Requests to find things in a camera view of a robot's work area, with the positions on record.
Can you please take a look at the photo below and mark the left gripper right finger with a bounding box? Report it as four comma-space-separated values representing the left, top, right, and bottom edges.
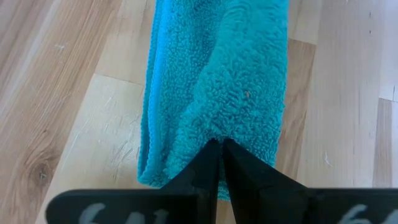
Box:
222, 138, 309, 224

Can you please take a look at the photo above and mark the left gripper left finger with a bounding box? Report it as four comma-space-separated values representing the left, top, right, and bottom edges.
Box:
160, 138, 221, 224

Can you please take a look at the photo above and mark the teal microfiber towel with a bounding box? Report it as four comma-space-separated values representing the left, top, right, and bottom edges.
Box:
137, 0, 290, 200

